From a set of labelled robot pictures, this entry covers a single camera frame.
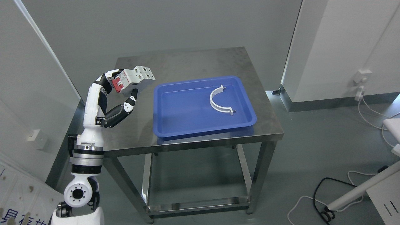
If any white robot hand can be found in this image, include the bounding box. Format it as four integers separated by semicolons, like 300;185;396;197
77;69;138;148

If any blue plastic tray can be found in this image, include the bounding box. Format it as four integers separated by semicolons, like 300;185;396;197
153;76;257;139

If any white wall switch box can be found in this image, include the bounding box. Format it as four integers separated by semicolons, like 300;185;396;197
26;129;43;149

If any white stand pole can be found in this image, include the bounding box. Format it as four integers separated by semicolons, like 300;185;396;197
324;161;400;213

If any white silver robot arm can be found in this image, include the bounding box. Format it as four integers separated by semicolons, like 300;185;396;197
49;66;155;225

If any white cable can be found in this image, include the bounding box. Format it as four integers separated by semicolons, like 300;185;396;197
358;94;397;147

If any white red circuit breaker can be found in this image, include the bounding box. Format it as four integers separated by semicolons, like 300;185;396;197
111;66;156;97

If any white semicircular pipe clamp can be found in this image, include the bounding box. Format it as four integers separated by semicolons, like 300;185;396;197
209;84;236;116

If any black cable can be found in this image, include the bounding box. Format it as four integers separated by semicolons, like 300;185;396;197
313;177;357;224

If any white wall socket with plug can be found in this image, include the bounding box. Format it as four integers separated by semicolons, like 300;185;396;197
353;69;372;101

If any stainless steel table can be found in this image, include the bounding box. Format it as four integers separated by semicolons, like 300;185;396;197
101;47;284;223

